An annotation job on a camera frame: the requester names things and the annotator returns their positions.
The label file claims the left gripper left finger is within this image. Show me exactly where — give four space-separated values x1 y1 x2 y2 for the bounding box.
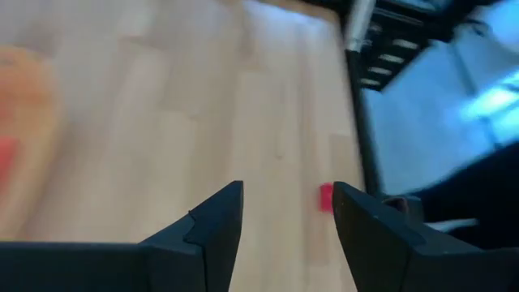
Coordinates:
0 180 245 292

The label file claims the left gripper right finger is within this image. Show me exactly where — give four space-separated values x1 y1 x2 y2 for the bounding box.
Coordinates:
332 181 519 292

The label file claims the small red block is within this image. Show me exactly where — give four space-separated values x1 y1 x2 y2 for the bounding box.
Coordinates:
319 182 335 214

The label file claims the yellow plastic bin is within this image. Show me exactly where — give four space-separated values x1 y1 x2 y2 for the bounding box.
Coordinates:
0 44 64 240

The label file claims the black slatted panel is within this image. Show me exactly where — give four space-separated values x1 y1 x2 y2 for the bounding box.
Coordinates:
356 0 461 92

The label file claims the black aluminium table frame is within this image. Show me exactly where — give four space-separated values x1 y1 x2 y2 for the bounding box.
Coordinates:
342 40 385 199

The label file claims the silver frame bracket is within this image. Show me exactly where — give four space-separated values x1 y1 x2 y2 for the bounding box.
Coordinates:
345 0 377 53

